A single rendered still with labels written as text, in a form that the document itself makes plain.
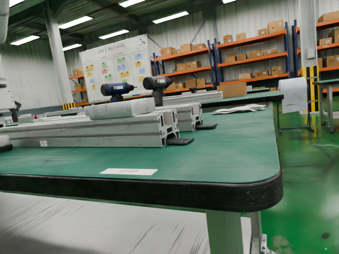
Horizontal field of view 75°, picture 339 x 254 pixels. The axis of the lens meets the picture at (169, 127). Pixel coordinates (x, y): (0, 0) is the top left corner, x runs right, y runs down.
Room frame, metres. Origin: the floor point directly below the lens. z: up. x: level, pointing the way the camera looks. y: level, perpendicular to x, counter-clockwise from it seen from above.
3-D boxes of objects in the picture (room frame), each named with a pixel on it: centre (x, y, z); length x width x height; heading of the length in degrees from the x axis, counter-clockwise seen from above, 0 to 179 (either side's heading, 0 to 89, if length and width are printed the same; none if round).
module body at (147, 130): (0.78, 0.34, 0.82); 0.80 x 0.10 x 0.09; 59
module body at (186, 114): (0.94, 0.25, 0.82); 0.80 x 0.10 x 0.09; 59
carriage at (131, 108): (0.65, 0.13, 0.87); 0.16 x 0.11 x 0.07; 59
